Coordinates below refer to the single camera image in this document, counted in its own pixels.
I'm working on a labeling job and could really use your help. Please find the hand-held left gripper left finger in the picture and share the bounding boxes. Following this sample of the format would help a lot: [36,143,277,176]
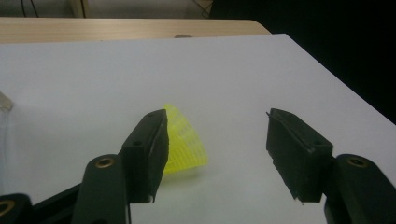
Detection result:
[120,108,171,204]

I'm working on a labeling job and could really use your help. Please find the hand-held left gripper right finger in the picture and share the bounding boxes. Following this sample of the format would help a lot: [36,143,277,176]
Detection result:
[265,107,334,203]

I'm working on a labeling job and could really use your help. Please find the yellow shuttlecock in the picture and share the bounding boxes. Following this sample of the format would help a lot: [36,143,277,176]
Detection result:
[163,103,209,175]

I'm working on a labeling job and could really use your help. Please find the clear plastic bag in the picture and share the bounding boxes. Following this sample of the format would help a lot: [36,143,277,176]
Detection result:
[0,91,15,194]

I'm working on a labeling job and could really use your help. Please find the white table cover board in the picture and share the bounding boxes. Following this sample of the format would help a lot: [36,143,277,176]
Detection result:
[0,33,396,224]

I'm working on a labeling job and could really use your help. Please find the wooden table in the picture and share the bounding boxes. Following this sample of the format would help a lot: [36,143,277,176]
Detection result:
[0,17,272,45]

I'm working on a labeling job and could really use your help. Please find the black power cable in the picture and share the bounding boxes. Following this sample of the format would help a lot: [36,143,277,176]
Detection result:
[19,0,40,18]

